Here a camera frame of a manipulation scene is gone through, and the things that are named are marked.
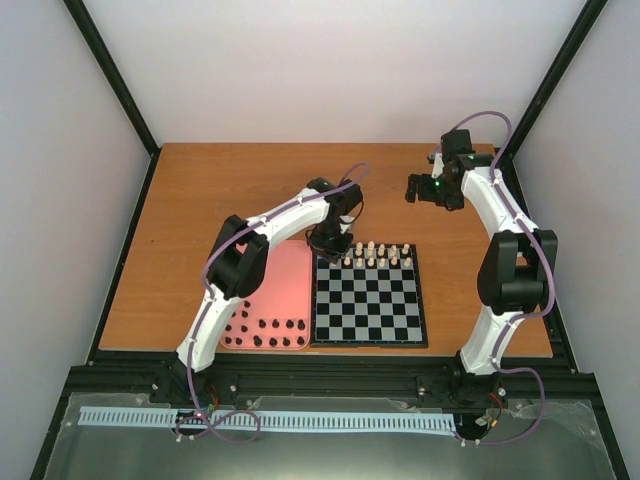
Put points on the right controller board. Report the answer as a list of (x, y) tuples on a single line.
[(492, 414)]

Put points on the black aluminium frame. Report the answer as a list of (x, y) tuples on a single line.
[(121, 373)]

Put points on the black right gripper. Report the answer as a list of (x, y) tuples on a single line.
[(455, 202)]

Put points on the controller board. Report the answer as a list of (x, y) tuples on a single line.
[(492, 414), (206, 400)]

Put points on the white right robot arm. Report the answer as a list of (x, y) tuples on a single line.
[(515, 276)]

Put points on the left controller board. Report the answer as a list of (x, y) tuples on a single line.
[(206, 400)]

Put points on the pink plastic tray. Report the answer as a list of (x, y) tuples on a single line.
[(284, 294)]

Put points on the light blue cable duct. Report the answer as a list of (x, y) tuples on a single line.
[(271, 421)]

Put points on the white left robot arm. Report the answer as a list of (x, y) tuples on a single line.
[(237, 263)]

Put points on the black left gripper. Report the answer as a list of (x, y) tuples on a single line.
[(332, 255)]

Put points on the black grey chessboard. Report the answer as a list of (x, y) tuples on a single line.
[(368, 306)]

